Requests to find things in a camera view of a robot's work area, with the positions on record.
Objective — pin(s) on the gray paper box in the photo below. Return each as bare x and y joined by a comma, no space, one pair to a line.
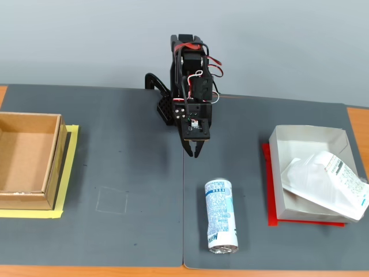
291,138

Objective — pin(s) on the dark gray mat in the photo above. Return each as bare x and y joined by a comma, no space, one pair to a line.
129,158
245,130

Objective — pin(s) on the black table clamp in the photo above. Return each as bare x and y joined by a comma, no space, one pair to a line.
154,80

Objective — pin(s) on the red framed tray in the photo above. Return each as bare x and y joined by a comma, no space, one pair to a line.
272,213

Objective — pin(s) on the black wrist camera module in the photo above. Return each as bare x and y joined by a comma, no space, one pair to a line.
199,131

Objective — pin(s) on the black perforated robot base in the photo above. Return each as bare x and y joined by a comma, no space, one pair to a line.
164,111

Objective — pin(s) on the white blue drink can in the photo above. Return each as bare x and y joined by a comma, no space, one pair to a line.
220,216

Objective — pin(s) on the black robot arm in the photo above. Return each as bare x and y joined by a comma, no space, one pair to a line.
190,63

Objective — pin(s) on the red tape band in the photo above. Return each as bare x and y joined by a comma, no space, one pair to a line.
190,45

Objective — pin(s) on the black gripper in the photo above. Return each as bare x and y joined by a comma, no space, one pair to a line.
181,121

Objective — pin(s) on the brown cardboard box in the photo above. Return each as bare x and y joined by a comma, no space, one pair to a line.
26,161

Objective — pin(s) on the white packaged sandwich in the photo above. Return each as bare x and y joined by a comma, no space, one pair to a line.
325,184

